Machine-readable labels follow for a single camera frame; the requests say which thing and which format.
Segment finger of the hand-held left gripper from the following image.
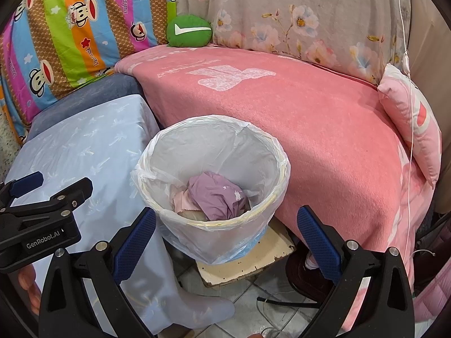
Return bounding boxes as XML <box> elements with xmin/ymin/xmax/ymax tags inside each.
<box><xmin>0</xmin><ymin>177</ymin><xmax>93</xmax><ymax>221</ymax></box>
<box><xmin>0</xmin><ymin>171</ymin><xmax>45</xmax><ymax>201</ymax></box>

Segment worn wooden board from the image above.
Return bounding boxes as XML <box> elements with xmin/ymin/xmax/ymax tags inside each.
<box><xmin>195</xmin><ymin>225</ymin><xmax>297</xmax><ymax>289</ymax></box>

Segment purple drawstring bag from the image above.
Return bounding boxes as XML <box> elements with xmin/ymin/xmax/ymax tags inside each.
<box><xmin>187</xmin><ymin>171</ymin><xmax>247</xmax><ymax>221</ymax></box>

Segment green cushion with white tick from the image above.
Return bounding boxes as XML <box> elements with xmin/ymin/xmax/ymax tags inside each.
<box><xmin>166</xmin><ymin>15</ymin><xmax>213</xmax><ymax>48</ymax></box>

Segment thin white cable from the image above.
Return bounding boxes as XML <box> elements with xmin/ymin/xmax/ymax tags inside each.
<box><xmin>391</xmin><ymin>0</ymin><xmax>418</xmax><ymax>264</ymax></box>

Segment blue grey sofa cushion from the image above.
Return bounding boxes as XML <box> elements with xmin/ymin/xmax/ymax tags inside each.
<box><xmin>26</xmin><ymin>74</ymin><xmax>145</xmax><ymax>141</ymax></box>

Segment black floor cable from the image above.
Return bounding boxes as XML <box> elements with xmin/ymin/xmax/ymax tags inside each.
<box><xmin>257</xmin><ymin>296</ymin><xmax>319</xmax><ymax>308</ymax></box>

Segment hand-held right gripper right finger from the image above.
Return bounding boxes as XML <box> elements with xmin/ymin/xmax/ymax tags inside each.
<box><xmin>297</xmin><ymin>206</ymin><xmax>416</xmax><ymax>338</ymax></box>

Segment pink blanket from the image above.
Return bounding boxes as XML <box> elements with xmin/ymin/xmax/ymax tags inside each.
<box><xmin>114</xmin><ymin>44</ymin><xmax>441</xmax><ymax>324</ymax></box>

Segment striped monkey print quilt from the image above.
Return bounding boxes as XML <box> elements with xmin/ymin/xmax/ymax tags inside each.
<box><xmin>0</xmin><ymin>0</ymin><xmax>177</xmax><ymax>138</ymax></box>

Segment pink white pillow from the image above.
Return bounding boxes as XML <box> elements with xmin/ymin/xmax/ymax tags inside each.
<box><xmin>377</xmin><ymin>63</ymin><xmax>443</xmax><ymax>189</ymax></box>

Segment person's left hand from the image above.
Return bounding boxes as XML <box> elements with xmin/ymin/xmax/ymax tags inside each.
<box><xmin>17</xmin><ymin>264</ymin><xmax>43</xmax><ymax>312</ymax></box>

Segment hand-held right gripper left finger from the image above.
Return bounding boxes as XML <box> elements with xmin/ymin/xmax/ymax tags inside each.
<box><xmin>38</xmin><ymin>207</ymin><xmax>161</xmax><ymax>338</ymax></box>

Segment pink cloth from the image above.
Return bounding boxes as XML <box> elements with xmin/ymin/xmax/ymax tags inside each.
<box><xmin>171</xmin><ymin>190</ymin><xmax>198</xmax><ymax>212</ymax></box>

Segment bin with white plastic liner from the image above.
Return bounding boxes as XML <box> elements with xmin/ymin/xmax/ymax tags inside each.
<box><xmin>130</xmin><ymin>114</ymin><xmax>291</xmax><ymax>264</ymax></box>

